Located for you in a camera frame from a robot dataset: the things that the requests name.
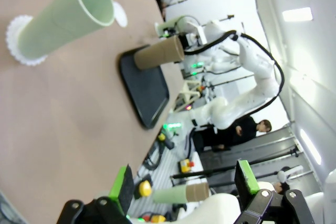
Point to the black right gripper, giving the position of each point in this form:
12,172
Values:
184,41

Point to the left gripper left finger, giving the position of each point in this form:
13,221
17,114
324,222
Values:
126,190

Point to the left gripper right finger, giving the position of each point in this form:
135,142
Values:
242,182

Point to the white scalloped paper coaster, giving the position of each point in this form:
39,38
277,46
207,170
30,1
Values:
13,32
121,16

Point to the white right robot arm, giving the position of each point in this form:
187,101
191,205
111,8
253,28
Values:
252,61

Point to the black metal pole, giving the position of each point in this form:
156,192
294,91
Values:
204,173

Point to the yellow emergency stop box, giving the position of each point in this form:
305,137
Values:
185,166
157,218

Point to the cream wooden stand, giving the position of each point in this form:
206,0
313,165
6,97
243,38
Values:
189,87

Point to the dark-clothed brown-haired operator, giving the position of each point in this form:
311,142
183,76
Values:
236,134

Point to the grey slatted panel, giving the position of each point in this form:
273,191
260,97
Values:
168,161

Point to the black plastic tray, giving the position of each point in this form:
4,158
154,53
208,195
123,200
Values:
147,95

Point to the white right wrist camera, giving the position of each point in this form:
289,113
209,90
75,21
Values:
200,33

